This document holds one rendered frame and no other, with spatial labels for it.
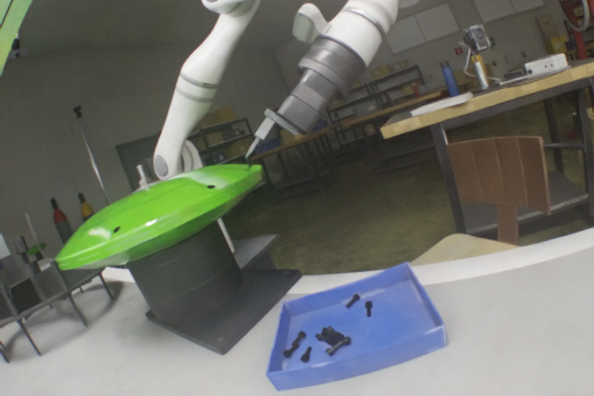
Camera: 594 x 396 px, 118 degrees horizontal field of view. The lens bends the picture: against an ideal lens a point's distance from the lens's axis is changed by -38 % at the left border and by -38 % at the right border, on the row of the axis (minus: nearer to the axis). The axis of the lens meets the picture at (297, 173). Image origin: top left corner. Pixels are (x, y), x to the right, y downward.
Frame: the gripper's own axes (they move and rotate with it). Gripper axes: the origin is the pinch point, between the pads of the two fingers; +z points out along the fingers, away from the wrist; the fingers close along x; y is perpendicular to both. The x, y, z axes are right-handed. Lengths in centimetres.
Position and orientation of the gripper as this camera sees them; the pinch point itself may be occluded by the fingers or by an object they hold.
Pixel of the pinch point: (246, 157)
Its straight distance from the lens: 36.5
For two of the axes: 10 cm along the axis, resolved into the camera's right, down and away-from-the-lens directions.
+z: -5.6, 8.3, 0.5
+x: -0.7, -1.1, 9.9
